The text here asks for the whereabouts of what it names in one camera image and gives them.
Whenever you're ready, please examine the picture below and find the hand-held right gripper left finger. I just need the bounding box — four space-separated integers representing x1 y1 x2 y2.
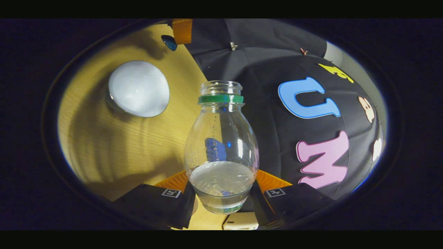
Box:
112 169 197 230

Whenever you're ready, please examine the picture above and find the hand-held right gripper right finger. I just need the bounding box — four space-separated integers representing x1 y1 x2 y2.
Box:
249 169 336 230

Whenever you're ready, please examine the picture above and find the blue teacup with white inside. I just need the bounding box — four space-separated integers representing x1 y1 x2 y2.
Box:
106 60 171 118

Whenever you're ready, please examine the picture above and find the clear plastic water bottle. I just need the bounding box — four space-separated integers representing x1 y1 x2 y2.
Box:
183 80 260 215

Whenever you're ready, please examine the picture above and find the white toaster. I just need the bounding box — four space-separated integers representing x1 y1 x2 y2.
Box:
222 212 259 230

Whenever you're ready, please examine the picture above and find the black backdrop cloth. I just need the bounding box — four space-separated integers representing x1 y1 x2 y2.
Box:
185 19 383 201

